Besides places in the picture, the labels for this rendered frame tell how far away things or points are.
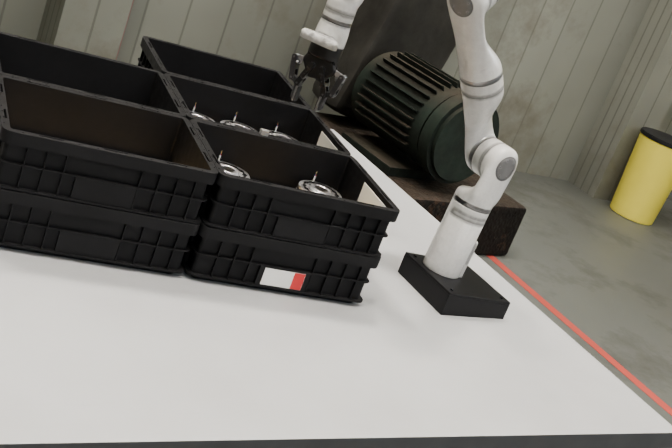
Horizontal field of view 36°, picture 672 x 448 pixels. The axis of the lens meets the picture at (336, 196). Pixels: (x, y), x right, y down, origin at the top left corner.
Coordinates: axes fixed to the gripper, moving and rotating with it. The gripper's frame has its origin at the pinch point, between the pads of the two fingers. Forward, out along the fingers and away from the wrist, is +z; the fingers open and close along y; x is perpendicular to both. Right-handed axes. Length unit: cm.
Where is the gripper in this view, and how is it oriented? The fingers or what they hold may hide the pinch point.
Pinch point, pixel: (307, 100)
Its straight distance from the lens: 237.6
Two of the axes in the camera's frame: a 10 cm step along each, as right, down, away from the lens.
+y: -8.6, -4.3, 2.7
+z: -3.5, 8.8, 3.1
